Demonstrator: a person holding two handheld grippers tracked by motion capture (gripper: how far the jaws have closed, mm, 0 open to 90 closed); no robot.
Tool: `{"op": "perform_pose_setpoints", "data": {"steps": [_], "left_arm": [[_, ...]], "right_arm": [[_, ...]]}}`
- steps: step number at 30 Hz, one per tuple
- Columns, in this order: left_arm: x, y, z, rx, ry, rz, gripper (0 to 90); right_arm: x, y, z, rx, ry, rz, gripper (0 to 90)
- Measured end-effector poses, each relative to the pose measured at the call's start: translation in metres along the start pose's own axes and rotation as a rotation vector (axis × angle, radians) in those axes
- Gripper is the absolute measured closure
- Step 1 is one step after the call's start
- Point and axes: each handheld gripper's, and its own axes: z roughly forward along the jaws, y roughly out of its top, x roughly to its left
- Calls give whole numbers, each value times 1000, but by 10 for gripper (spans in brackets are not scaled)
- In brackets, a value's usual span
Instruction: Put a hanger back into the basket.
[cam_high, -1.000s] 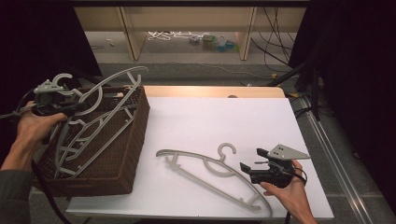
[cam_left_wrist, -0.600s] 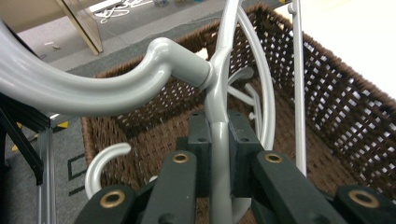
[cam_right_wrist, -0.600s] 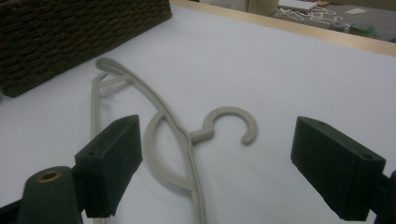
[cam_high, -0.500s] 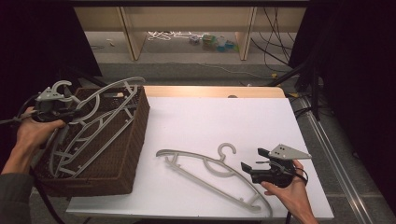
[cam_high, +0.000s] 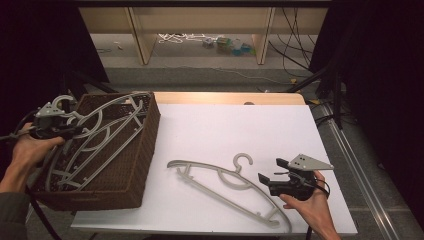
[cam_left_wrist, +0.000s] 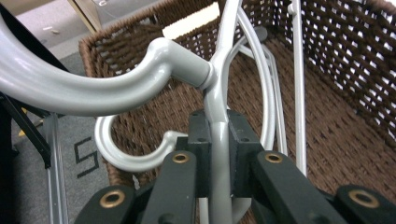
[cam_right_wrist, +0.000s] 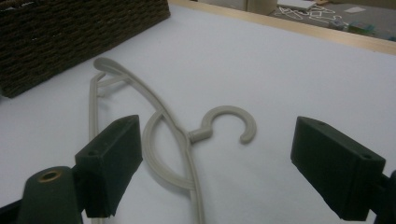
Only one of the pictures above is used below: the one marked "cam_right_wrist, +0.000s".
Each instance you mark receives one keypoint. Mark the grey plastic hanger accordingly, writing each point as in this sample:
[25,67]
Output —
[229,109]

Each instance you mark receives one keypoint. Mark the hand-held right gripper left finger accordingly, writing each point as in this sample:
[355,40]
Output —
[109,161]

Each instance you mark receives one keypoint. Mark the brown woven basket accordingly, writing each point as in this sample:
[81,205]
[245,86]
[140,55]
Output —
[62,40]

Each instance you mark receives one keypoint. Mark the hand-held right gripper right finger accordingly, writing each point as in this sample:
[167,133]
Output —
[336,165]

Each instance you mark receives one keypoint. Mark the white paper sheet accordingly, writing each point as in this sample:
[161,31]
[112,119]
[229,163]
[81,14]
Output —
[355,9]

